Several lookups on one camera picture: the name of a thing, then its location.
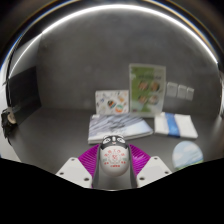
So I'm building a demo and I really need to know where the white blue-striped folded cloth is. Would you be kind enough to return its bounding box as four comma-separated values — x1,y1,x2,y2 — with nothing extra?
153,111,199,139

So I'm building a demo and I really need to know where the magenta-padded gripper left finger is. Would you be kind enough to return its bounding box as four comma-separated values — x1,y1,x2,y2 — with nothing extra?
55,144,104,189

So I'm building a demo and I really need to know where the small white cartoon print card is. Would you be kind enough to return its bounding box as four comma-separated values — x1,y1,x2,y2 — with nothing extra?
94,89,130,116

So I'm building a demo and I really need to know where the black tape dispenser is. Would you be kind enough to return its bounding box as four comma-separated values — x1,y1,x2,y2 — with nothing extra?
0,107,18,138

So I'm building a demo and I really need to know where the tall green printed poster card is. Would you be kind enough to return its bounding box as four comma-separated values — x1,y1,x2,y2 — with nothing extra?
128,63,167,118

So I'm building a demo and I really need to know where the white panda-print computer mouse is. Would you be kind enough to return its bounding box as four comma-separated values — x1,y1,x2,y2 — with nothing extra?
99,134,131,178

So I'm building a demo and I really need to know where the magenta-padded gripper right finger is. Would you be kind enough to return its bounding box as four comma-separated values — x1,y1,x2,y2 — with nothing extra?
127,143,173,189

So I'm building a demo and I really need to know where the white wall socket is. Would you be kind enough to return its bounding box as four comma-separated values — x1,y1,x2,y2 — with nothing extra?
165,81,179,99
185,86,195,102
176,84,189,100

